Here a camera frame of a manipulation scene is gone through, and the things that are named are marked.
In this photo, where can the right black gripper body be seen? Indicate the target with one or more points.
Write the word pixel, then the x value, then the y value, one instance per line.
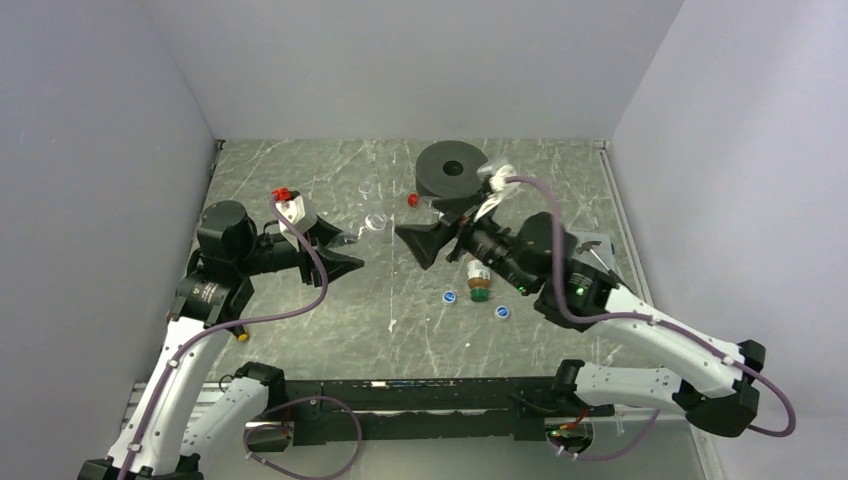
pixel 462 224

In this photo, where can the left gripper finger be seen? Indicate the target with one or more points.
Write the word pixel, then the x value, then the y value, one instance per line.
pixel 335 265
pixel 324 233

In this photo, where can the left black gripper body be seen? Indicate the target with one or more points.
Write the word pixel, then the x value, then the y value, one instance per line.
pixel 304 258

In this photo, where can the clear bottle white cap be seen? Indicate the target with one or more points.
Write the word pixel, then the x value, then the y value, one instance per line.
pixel 369 228

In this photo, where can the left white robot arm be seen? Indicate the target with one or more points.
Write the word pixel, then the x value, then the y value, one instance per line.
pixel 166 438

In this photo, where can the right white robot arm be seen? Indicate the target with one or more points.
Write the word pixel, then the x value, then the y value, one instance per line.
pixel 706 380

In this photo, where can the clear bottle red label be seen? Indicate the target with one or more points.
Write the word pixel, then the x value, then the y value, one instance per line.
pixel 423 203

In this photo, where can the brown bottle green cap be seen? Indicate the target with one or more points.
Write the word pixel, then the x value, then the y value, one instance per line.
pixel 479 280

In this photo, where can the black round disc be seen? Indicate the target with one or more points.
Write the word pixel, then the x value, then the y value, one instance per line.
pixel 448 169

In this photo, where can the black yellow screwdriver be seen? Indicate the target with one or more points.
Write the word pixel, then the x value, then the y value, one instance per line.
pixel 240 333

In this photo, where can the hammer in tray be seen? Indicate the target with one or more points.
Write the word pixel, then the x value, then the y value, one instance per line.
pixel 590 248

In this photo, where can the clear plastic tray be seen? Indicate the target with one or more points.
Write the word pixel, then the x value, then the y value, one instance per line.
pixel 596 250

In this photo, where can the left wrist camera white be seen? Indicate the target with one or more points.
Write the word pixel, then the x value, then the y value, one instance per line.
pixel 297 209

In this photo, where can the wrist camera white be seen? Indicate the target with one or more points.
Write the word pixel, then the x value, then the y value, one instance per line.
pixel 297 209
pixel 494 176

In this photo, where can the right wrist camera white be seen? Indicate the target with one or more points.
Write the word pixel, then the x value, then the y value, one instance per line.
pixel 494 176

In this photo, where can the black base frame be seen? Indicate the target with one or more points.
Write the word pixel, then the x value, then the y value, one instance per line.
pixel 318 412

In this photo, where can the aluminium rail right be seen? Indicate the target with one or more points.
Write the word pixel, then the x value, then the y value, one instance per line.
pixel 649 242

